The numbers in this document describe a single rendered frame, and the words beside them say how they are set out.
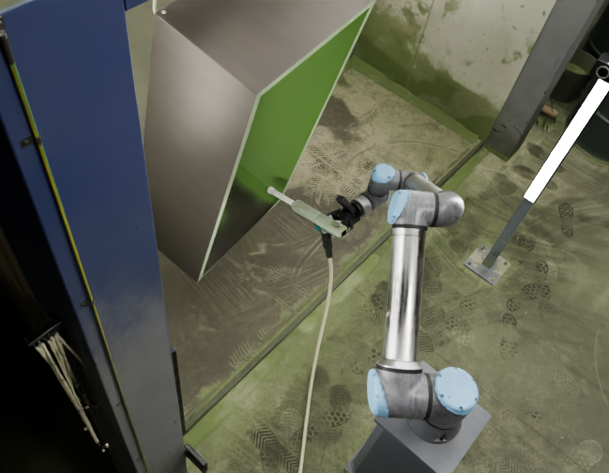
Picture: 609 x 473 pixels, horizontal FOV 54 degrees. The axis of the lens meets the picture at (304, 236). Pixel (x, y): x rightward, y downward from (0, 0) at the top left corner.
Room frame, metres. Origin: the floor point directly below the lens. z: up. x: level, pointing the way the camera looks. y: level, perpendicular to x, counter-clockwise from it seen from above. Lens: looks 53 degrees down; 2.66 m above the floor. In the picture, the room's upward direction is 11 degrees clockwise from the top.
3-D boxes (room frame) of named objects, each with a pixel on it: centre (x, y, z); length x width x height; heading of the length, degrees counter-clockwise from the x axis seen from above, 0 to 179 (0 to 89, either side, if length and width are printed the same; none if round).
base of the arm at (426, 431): (0.84, -0.57, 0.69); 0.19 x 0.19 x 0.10
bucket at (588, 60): (3.71, -1.60, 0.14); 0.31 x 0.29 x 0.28; 148
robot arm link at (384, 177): (1.77, -0.28, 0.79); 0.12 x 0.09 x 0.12; 98
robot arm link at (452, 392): (0.84, -0.56, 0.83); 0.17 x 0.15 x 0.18; 98
